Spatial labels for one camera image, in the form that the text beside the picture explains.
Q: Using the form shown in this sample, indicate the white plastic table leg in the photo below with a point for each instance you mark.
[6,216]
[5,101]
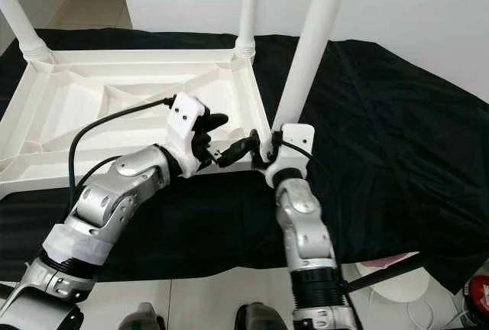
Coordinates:
[313,47]
[248,5]
[23,28]

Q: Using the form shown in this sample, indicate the white plastic table top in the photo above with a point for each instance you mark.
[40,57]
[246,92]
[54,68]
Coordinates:
[92,108]

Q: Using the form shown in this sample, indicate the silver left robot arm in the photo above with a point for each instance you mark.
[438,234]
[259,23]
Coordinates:
[114,200]

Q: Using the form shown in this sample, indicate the black table cloth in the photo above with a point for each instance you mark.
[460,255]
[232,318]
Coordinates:
[412,154]

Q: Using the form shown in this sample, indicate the grey right robot leg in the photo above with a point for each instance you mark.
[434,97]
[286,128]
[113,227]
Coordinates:
[260,321]

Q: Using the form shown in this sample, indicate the grey robot leg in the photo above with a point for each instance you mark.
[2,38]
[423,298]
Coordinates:
[260,321]
[147,318]

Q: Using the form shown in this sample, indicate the grey left robot leg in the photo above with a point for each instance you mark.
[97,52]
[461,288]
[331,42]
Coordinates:
[147,318]

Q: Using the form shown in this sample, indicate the red round object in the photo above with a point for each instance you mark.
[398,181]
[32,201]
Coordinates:
[480,292]

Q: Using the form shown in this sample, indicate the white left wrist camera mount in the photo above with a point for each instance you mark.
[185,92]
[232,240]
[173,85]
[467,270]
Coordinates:
[187,124]

